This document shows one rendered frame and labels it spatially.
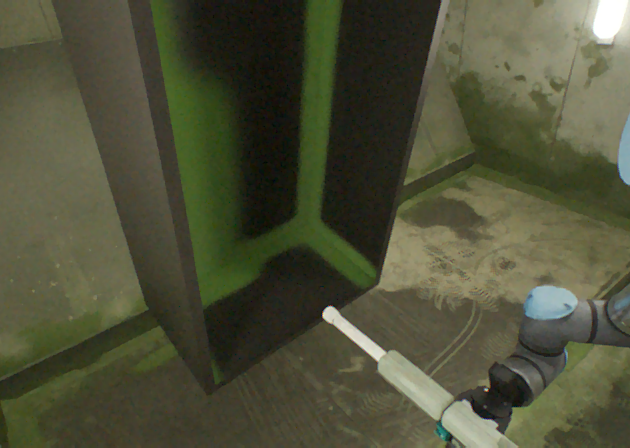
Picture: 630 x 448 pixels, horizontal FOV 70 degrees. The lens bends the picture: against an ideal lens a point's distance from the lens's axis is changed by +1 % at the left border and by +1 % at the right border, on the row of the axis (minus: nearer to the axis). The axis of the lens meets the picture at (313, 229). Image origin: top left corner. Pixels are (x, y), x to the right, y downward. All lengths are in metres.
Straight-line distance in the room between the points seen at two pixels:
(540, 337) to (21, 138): 1.81
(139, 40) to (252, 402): 1.31
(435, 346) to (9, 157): 1.73
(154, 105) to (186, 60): 0.42
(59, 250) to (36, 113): 0.53
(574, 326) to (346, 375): 0.90
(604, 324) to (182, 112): 0.98
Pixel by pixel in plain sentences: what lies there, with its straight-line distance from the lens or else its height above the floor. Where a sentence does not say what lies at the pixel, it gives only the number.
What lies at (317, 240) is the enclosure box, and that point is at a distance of 1.51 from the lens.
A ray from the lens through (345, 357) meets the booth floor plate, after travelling 1.75.
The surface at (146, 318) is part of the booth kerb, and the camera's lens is 1.97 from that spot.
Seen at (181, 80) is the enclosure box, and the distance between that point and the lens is 1.05.
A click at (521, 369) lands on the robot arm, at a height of 0.62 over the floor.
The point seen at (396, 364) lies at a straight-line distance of 0.92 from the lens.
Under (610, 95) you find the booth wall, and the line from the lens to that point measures 2.61.
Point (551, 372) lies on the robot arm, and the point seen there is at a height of 0.58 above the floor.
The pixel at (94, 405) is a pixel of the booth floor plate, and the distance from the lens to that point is 1.87.
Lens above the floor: 1.38
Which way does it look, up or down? 33 degrees down
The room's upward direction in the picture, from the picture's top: 5 degrees counter-clockwise
